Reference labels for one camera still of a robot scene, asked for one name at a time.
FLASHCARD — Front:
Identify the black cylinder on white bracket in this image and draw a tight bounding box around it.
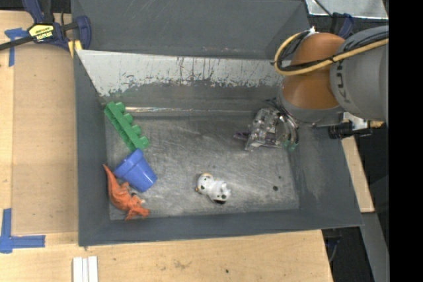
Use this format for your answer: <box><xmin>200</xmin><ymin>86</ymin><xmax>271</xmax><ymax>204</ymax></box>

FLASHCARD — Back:
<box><xmin>327</xmin><ymin>112</ymin><xmax>385</xmax><ymax>140</ymax></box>

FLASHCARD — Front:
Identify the green toy building block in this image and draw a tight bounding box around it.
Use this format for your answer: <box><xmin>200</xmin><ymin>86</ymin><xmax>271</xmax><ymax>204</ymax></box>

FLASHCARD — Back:
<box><xmin>103</xmin><ymin>101</ymin><xmax>150</xmax><ymax>152</ymax></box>

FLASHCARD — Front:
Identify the white spotted toy dog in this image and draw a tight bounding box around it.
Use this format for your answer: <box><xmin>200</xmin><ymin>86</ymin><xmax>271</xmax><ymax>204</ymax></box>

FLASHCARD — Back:
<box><xmin>194</xmin><ymin>172</ymin><xmax>231</xmax><ymax>205</ymax></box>

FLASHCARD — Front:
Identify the pale wood board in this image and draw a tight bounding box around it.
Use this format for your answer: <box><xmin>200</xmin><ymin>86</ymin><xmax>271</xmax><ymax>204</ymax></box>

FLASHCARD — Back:
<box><xmin>11</xmin><ymin>42</ymin><xmax>80</xmax><ymax>236</ymax></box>

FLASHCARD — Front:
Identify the blue plastic flower pot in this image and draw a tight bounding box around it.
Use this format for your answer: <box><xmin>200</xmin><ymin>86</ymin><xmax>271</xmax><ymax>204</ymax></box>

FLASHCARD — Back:
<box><xmin>112</xmin><ymin>148</ymin><xmax>158</xmax><ymax>194</ymax></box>

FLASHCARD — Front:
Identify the orange toy dinosaur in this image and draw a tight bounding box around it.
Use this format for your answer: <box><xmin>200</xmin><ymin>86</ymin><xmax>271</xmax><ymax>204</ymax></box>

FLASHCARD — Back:
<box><xmin>102</xmin><ymin>164</ymin><xmax>150</xmax><ymax>221</ymax></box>

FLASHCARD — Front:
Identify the grey metal bin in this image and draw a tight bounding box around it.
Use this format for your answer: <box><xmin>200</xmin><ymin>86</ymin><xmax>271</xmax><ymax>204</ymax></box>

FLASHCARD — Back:
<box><xmin>69</xmin><ymin>0</ymin><xmax>365</xmax><ymax>247</ymax></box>

